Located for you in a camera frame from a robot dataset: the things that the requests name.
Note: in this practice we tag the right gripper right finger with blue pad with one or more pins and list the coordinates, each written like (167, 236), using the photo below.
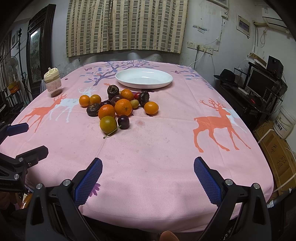
(241, 213)

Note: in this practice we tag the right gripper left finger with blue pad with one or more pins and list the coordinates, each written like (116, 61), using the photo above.
(54, 213)

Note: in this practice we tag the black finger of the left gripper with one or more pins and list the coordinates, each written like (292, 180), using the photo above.
(32, 157)

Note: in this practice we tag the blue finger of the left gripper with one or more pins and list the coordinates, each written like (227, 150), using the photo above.
(12, 130)

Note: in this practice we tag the small orange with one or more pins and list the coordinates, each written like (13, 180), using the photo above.
(95, 98)
(84, 101)

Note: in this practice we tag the dark wrinkled fruit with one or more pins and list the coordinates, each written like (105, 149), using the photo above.
(112, 91)
(143, 98)
(93, 109)

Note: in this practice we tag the green-orange mandarin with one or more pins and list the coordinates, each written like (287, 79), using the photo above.
(108, 124)

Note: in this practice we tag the dark wrinkled fruit top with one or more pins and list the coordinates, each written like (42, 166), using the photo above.
(112, 91)

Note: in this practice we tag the dark cherry with stem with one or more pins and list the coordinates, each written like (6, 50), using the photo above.
(123, 123)

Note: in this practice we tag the large orange mandarin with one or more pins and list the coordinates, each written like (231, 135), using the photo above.
(123, 107)

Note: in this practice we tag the orange mandarin back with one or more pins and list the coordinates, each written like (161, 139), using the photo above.
(127, 94)

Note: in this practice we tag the yellow-green longan fruit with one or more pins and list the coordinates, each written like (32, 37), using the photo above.
(134, 103)

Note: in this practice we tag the red cherry tomato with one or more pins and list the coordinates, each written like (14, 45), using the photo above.
(136, 95)

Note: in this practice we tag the large dark purple tomato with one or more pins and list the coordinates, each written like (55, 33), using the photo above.
(115, 99)

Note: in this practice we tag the plastic jar with cream lid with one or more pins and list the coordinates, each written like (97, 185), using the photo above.
(52, 81)

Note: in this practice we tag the standing fan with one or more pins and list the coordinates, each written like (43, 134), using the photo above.
(13, 68)

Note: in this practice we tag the cardboard box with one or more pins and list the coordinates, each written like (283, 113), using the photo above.
(280, 157)

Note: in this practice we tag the dark framed picture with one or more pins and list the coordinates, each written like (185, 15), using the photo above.
(38, 47)

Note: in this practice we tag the checkered beige curtain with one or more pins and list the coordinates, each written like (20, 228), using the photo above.
(101, 26)

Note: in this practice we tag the pink deer-print tablecloth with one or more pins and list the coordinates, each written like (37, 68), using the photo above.
(148, 180)

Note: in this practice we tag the white oval plate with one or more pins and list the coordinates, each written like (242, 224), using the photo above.
(144, 78)

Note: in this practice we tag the computer monitor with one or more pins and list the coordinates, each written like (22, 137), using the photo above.
(262, 85)

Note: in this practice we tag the black hat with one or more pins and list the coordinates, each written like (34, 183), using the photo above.
(226, 76)

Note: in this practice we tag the wall power strip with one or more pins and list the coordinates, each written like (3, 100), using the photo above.
(203, 48)

